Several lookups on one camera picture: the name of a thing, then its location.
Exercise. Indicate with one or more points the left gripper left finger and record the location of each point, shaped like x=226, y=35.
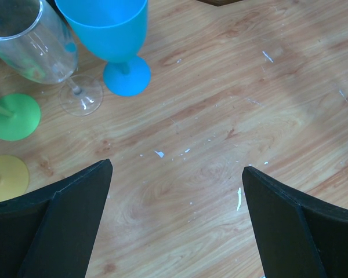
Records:
x=50, y=232

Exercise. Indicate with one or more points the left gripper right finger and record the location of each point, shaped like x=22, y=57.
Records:
x=297, y=234

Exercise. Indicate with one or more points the brown tinted clear goblet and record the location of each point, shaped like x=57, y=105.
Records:
x=38, y=45

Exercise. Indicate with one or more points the gold and black wine glass rack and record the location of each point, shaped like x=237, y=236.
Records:
x=219, y=2

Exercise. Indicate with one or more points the yellow plastic goblet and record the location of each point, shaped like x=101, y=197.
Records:
x=14, y=177

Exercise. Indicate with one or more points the green plastic goblet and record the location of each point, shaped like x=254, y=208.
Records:
x=20, y=115

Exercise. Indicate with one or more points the blue plastic goblet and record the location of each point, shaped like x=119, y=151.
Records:
x=114, y=31

